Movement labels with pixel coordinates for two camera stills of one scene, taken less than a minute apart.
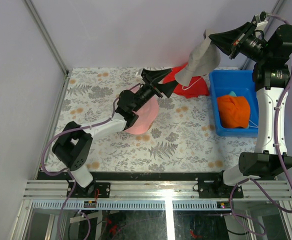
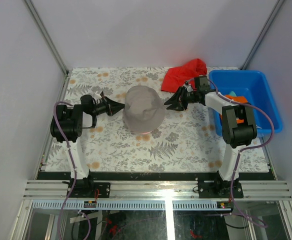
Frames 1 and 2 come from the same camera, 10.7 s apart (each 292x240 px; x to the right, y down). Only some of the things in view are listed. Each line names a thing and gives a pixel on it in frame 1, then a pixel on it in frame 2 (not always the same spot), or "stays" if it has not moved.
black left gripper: [153, 77] to [111, 106]
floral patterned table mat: [182, 139] stays
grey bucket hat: [205, 60] to [144, 110]
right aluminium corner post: [275, 8] stays
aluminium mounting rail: [155, 189] stays
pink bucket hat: [147, 115] to [146, 132]
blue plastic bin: [243, 83] stays
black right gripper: [230, 42] to [176, 101]
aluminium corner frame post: [47, 35] stays
